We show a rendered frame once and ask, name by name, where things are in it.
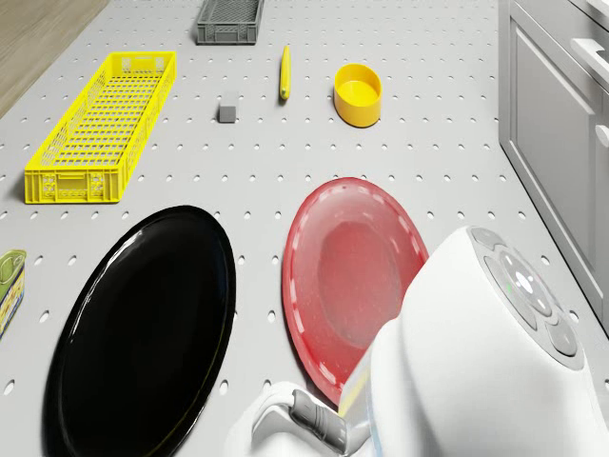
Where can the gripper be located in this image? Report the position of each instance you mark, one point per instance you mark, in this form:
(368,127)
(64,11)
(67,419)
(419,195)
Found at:
(314,414)

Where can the red plate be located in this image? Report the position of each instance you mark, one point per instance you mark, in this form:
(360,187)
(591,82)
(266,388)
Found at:
(342,266)

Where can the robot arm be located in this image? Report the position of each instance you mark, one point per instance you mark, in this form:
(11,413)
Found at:
(457,343)

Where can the flat-sided can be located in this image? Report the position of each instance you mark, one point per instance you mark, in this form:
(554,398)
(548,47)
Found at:
(9,290)

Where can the black plate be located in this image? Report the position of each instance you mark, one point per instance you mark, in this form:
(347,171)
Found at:
(143,333)

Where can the white cabinet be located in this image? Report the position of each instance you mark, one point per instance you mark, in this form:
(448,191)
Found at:
(556,119)

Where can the grey cube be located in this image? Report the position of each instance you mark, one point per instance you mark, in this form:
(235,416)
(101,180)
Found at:
(228,112)

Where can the yellow basket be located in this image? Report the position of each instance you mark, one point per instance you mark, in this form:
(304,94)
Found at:
(71,185)

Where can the banana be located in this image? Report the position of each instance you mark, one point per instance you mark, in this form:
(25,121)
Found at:
(285,73)

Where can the yellow bowl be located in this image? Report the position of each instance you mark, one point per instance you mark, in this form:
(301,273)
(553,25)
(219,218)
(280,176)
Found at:
(357,102)

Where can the dark grey basket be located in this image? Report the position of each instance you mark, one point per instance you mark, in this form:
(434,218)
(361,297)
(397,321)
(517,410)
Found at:
(223,33)

